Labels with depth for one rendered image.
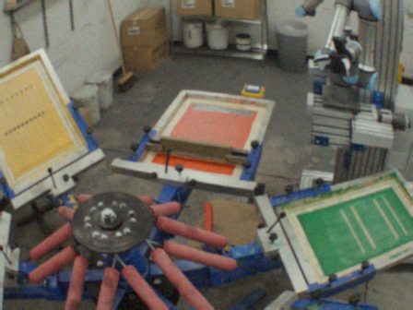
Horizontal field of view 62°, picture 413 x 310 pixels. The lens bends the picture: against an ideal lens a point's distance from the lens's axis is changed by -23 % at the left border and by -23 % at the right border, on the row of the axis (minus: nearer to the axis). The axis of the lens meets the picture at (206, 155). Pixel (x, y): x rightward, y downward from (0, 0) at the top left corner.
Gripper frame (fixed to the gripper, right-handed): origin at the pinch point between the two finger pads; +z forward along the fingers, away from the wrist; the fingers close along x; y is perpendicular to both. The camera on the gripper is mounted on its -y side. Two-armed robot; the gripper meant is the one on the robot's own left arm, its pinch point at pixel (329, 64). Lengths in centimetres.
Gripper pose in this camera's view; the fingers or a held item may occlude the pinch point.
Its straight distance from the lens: 151.1
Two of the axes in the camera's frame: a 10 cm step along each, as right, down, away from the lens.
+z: -6.2, 4.8, -6.1
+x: -7.7, -2.3, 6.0
